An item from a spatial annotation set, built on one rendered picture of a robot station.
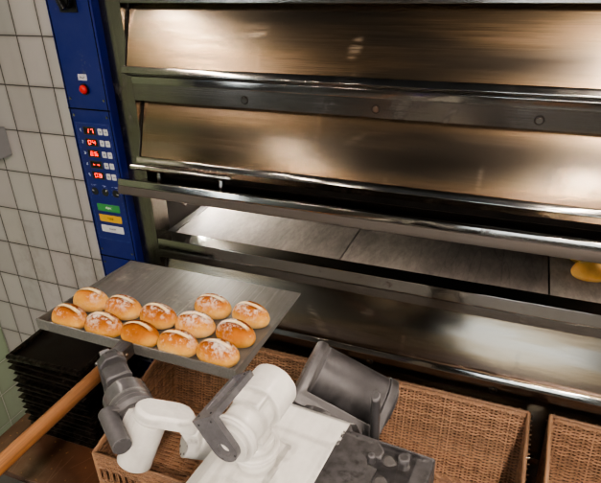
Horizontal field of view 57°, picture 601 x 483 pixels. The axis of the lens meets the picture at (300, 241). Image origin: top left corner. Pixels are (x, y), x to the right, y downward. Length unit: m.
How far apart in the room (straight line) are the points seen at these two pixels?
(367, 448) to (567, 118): 0.87
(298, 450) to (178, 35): 1.15
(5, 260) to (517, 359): 1.89
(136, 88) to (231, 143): 0.33
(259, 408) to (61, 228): 1.55
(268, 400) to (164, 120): 1.14
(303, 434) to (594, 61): 0.95
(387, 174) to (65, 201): 1.14
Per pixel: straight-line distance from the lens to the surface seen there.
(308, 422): 0.81
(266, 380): 0.70
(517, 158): 1.39
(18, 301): 2.53
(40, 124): 2.00
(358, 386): 0.89
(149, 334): 1.30
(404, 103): 1.38
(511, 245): 1.30
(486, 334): 1.62
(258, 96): 1.50
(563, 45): 1.33
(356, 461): 0.76
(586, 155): 1.40
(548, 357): 1.64
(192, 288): 1.51
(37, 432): 1.17
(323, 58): 1.40
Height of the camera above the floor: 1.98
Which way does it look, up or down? 27 degrees down
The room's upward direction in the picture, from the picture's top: 2 degrees counter-clockwise
